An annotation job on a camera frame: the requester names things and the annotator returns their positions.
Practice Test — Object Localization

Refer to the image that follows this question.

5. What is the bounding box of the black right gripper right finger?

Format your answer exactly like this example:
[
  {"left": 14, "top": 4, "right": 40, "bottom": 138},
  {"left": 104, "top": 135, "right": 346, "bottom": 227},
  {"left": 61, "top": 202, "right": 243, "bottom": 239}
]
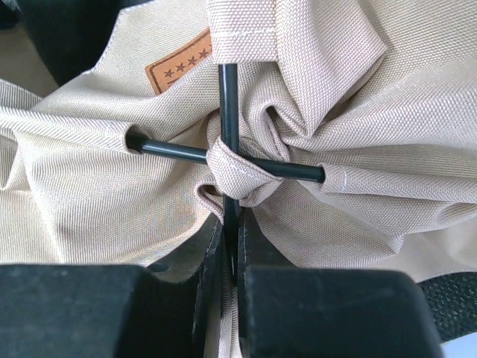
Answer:
[{"left": 237, "top": 210, "right": 443, "bottom": 357}]

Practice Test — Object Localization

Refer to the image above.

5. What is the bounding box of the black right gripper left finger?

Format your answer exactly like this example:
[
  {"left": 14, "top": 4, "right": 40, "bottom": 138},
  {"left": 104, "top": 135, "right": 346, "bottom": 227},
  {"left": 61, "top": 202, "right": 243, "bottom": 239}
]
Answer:
[{"left": 1, "top": 216, "right": 223, "bottom": 357}]

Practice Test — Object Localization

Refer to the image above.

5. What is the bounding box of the tan pet tent fabric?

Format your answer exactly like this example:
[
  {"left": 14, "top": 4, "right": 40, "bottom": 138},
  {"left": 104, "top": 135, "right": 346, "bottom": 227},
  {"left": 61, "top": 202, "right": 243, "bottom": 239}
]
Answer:
[{"left": 1, "top": 1, "right": 476, "bottom": 357}]

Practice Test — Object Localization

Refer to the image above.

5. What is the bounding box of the orange leather tent label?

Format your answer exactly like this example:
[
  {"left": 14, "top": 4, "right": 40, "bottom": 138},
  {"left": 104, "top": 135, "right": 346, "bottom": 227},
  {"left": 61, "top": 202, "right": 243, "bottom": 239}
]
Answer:
[{"left": 145, "top": 28, "right": 212, "bottom": 95}]

